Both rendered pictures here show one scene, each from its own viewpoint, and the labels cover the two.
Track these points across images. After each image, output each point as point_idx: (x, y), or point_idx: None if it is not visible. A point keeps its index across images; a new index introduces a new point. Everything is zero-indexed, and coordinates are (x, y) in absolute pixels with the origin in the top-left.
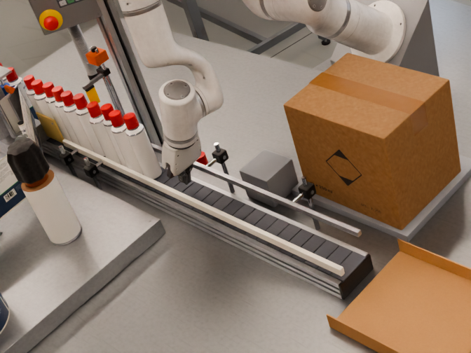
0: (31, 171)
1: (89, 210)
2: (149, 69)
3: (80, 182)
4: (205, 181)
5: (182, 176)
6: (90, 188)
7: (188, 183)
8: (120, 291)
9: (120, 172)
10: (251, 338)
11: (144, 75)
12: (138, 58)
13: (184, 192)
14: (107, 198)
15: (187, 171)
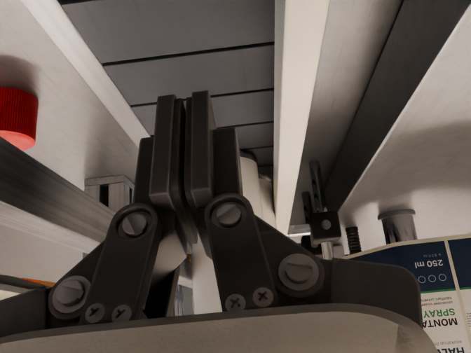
0: None
1: (456, 160)
2: (39, 253)
3: (350, 205)
4: (35, 31)
5: (235, 190)
6: (361, 193)
7: (194, 93)
8: None
9: (272, 194)
10: None
11: (52, 251)
12: (48, 261)
13: (202, 42)
14: (388, 164)
15: (171, 209)
